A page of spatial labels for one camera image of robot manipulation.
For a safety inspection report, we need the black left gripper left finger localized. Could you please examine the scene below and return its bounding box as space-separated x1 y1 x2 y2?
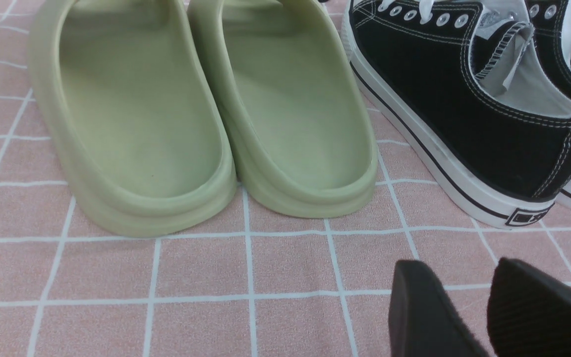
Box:
388 260 489 357

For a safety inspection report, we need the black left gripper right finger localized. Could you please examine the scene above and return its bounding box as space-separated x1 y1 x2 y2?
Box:
487 257 571 357

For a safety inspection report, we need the right green foam slide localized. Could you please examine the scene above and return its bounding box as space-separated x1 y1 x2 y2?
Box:
187 0 378 219

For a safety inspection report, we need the green foam slide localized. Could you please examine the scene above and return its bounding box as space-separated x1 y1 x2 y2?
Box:
187 0 378 219
27 0 236 238

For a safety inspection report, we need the left black canvas sneaker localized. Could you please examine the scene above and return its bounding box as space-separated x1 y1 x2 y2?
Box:
341 0 571 229

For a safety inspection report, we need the pink checkered tablecloth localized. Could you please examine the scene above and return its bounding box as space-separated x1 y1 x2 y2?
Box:
0 0 571 357

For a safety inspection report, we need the left green foam slide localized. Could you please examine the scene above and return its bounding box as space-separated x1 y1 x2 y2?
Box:
27 0 236 238

